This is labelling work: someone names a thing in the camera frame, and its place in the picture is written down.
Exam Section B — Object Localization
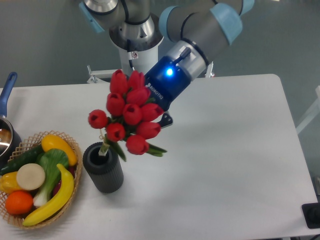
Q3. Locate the dark grey ribbed vase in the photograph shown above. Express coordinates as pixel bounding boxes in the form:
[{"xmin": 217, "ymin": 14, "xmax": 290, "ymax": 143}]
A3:
[{"xmin": 82, "ymin": 142, "xmax": 124, "ymax": 193}]

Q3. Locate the red tulip bouquet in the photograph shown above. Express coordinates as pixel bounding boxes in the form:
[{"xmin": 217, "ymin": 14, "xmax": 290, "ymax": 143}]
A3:
[{"xmin": 88, "ymin": 69, "xmax": 166, "ymax": 161}]

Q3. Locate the orange fruit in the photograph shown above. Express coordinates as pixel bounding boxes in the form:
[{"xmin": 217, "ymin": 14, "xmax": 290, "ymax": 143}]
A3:
[{"xmin": 5, "ymin": 190, "xmax": 33, "ymax": 215}]

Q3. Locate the green cucumber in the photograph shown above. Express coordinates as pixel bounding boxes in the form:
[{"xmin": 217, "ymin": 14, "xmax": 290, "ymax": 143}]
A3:
[{"xmin": 0, "ymin": 144, "xmax": 44, "ymax": 176}]

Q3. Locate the green bok choy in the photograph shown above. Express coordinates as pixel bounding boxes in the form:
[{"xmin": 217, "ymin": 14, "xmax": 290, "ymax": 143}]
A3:
[{"xmin": 33, "ymin": 148, "xmax": 69, "ymax": 208}]

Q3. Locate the yellow banana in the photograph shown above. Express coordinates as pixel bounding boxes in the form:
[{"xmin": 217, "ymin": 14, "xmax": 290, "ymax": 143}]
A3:
[{"xmin": 22, "ymin": 163, "xmax": 75, "ymax": 227}]

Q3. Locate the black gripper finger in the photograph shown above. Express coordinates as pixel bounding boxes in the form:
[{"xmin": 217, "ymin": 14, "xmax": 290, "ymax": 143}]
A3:
[{"xmin": 157, "ymin": 112, "xmax": 173, "ymax": 129}]

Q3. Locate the white table clamp bracket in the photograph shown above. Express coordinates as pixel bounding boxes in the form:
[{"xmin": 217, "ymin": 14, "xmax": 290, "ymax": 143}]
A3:
[{"xmin": 204, "ymin": 61, "xmax": 215, "ymax": 78}]

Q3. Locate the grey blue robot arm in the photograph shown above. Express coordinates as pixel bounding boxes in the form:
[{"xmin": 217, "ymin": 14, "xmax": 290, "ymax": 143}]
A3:
[{"xmin": 79, "ymin": 0, "xmax": 254, "ymax": 128}]

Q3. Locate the blue handled saucepan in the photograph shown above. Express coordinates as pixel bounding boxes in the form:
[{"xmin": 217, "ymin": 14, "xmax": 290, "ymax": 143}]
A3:
[{"xmin": 0, "ymin": 72, "xmax": 21, "ymax": 169}]

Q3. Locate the yellow lemon squash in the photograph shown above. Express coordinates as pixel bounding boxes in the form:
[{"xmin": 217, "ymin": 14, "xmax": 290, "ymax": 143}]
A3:
[{"xmin": 41, "ymin": 134, "xmax": 78, "ymax": 166}]

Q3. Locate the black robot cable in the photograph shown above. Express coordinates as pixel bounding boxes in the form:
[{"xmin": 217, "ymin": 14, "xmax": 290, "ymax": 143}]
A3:
[{"xmin": 126, "ymin": 38, "xmax": 137, "ymax": 73}]

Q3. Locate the yellow bell pepper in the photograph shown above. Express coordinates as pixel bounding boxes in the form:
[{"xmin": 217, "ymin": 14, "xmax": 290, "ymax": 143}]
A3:
[{"xmin": 0, "ymin": 171, "xmax": 23, "ymax": 194}]

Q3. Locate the white frame at right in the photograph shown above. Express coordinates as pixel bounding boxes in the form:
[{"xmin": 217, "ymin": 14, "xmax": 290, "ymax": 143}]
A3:
[{"xmin": 295, "ymin": 85, "xmax": 320, "ymax": 135}]

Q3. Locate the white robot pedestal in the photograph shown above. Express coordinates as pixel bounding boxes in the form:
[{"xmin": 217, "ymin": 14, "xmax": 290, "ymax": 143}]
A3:
[{"xmin": 86, "ymin": 38, "xmax": 164, "ymax": 84}]

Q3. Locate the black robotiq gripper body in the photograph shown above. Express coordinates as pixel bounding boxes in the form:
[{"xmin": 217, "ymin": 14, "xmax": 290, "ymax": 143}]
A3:
[{"xmin": 144, "ymin": 56, "xmax": 192, "ymax": 111}]

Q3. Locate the woven wicker basket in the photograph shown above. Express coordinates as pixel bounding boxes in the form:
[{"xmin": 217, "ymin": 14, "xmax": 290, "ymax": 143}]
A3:
[{"xmin": 0, "ymin": 130, "xmax": 83, "ymax": 230}]

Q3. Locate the black device at edge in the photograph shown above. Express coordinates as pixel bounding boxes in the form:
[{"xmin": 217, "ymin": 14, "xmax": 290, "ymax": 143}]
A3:
[{"xmin": 301, "ymin": 202, "xmax": 320, "ymax": 229}]

